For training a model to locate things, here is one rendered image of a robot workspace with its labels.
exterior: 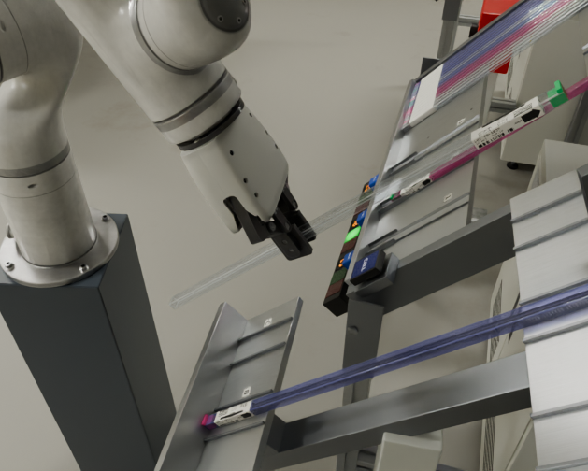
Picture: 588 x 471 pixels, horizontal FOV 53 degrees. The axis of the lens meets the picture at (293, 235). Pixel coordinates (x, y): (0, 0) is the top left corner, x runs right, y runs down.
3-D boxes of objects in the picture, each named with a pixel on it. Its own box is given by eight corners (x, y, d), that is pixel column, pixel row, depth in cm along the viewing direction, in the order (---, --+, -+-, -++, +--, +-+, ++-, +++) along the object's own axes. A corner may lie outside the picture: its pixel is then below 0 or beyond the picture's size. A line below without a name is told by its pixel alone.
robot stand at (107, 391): (89, 488, 139) (-16, 283, 92) (109, 419, 152) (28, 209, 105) (164, 491, 138) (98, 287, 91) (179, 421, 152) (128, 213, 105)
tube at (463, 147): (567, 92, 48) (560, 82, 47) (569, 101, 46) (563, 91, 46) (179, 301, 76) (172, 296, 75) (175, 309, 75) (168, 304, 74)
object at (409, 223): (369, 297, 89) (355, 284, 88) (425, 92, 136) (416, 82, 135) (476, 246, 77) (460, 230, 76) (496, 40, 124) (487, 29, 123)
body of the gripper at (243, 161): (190, 101, 61) (250, 182, 66) (153, 157, 53) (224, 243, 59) (248, 71, 57) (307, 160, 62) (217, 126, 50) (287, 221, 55)
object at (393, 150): (375, 310, 91) (343, 281, 89) (428, 103, 138) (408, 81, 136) (380, 307, 90) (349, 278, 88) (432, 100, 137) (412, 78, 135)
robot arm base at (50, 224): (-21, 285, 92) (-69, 192, 79) (26, 207, 106) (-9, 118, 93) (100, 290, 91) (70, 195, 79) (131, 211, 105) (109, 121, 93)
